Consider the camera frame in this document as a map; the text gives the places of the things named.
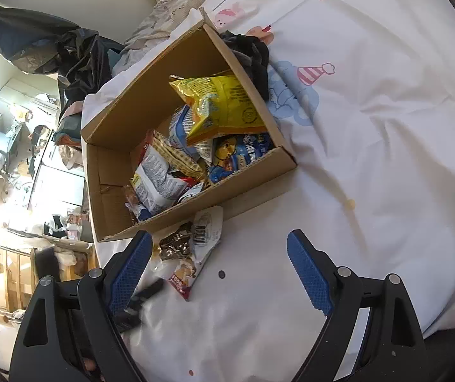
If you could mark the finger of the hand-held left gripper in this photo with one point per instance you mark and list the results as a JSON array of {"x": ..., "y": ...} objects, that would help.
[{"x": 150, "y": 291}]

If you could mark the red beige snack packet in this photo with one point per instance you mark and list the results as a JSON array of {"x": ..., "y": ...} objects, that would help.
[{"x": 183, "y": 276}]

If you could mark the cardboard box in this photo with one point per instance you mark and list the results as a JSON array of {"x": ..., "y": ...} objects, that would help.
[{"x": 132, "y": 103}]

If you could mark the black plastic bag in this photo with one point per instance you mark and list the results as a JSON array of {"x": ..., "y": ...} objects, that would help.
[{"x": 76, "y": 55}]

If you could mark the dark cloth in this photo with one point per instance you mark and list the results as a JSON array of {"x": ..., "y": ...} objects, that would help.
[{"x": 253, "y": 59}]

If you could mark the white printed bed sheet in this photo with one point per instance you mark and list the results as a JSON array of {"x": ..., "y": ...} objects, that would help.
[{"x": 370, "y": 147}]

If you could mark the brown gold snack packet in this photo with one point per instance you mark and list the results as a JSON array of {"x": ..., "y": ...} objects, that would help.
[{"x": 175, "y": 242}]

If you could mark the yellow patterned snack packet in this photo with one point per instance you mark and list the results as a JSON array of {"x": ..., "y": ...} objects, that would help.
[{"x": 179, "y": 157}]

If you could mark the beige duvet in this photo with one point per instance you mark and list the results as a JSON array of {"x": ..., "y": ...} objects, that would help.
[{"x": 163, "y": 20}]

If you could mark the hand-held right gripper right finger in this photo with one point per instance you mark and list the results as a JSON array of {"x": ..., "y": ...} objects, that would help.
[{"x": 309, "y": 274}]

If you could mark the white cabinet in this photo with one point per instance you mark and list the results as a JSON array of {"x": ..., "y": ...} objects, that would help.
[{"x": 58, "y": 187}]

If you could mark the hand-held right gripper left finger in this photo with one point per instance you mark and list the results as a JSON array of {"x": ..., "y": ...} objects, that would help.
[{"x": 130, "y": 270}]

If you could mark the stacked cardboard boxes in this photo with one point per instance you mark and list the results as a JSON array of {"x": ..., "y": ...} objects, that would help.
[{"x": 0, "y": 274}]

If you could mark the blue yellow snack packet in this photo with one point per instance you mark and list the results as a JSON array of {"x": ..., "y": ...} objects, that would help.
[{"x": 239, "y": 153}]

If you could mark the white barcode snack packet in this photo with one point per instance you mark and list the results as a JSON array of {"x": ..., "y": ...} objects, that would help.
[{"x": 207, "y": 230}]

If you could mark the white yellow snack packet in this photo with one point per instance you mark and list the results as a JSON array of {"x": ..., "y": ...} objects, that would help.
[{"x": 157, "y": 179}]

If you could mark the white blue snack packet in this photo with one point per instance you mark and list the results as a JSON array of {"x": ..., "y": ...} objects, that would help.
[{"x": 183, "y": 127}]

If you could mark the large yellow snack bag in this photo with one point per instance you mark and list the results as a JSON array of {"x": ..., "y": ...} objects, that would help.
[{"x": 223, "y": 107}]

